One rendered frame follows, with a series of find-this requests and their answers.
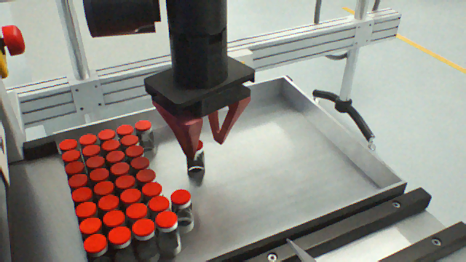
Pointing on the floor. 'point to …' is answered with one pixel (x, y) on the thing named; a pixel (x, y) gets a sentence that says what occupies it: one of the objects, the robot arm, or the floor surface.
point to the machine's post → (16, 152)
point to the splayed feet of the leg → (348, 113)
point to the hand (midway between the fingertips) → (204, 143)
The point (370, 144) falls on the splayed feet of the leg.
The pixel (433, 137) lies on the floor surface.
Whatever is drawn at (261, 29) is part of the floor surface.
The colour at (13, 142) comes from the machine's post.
